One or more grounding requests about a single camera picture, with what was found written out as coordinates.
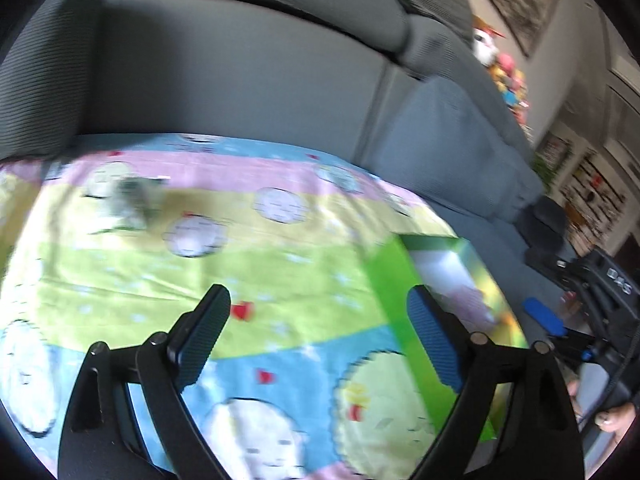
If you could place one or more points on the potted plant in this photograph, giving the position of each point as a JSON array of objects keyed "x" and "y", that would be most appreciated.
[{"x": 542, "y": 170}]

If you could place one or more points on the display shelf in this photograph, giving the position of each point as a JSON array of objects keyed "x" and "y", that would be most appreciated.
[{"x": 595, "y": 195}]

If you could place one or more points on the white plush toy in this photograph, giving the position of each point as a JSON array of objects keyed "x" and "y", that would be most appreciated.
[{"x": 484, "y": 45}]

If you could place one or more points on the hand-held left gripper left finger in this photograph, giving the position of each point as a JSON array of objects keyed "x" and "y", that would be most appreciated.
[{"x": 205, "y": 330}]

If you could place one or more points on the grey sofa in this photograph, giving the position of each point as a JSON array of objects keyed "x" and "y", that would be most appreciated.
[{"x": 225, "y": 85}]

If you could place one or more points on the green cloth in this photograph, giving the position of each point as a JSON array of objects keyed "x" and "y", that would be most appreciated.
[{"x": 132, "y": 200}]

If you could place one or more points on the blue-grey pillow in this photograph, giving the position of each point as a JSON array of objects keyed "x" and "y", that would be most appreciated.
[{"x": 450, "y": 150}]

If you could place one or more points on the grey textured sofa cushion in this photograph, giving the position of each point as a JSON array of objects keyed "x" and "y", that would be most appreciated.
[{"x": 250, "y": 0}]

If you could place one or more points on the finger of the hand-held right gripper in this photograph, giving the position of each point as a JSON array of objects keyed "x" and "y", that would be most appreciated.
[
  {"x": 555, "y": 267},
  {"x": 542, "y": 316}
]

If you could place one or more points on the dark blue cushion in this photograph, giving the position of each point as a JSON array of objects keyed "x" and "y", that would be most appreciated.
[{"x": 547, "y": 217}]

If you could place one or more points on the printed cartoon blanket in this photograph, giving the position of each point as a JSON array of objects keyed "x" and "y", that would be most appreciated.
[{"x": 280, "y": 270}]

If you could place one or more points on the green cardboard box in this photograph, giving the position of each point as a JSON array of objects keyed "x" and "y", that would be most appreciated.
[{"x": 395, "y": 310}]

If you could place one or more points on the framed painting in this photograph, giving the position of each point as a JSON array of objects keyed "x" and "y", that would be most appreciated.
[{"x": 525, "y": 0}]

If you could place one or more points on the colourful wall poster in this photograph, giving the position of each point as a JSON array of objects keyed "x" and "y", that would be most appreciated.
[{"x": 554, "y": 149}]

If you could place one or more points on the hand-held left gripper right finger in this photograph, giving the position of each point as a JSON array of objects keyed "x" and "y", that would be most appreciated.
[{"x": 435, "y": 340}]

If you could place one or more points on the purple mesh scrunchie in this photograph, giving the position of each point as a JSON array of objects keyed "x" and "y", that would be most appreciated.
[{"x": 465, "y": 307}]

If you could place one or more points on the pile of colourful plush toys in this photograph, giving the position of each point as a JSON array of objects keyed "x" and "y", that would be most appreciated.
[{"x": 510, "y": 85}]

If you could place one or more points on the person's right hand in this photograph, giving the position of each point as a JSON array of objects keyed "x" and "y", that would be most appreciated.
[{"x": 615, "y": 416}]

